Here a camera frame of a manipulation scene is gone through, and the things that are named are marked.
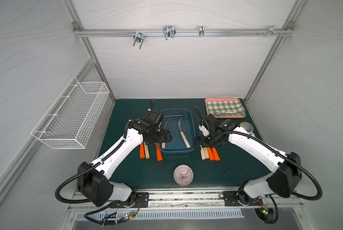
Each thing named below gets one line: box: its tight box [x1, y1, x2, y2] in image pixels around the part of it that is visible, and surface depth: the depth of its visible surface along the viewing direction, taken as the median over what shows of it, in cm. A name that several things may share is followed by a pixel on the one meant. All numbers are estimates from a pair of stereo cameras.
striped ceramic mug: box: [239, 121, 256, 137], surface depth 100 cm
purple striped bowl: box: [173, 164, 195, 186], surface depth 82 cm
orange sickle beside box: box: [156, 142, 163, 161], surface depth 90 cm
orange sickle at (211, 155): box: [206, 147, 216, 161], surface depth 90 cm
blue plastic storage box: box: [160, 108, 196, 155], surface depth 104 cm
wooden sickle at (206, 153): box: [203, 147, 210, 160], surface depth 90 cm
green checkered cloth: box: [205, 100, 246, 116], surface depth 117 cm
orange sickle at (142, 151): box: [139, 141, 146, 159], surface depth 91 cm
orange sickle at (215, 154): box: [211, 147, 221, 161], surface depth 90 cm
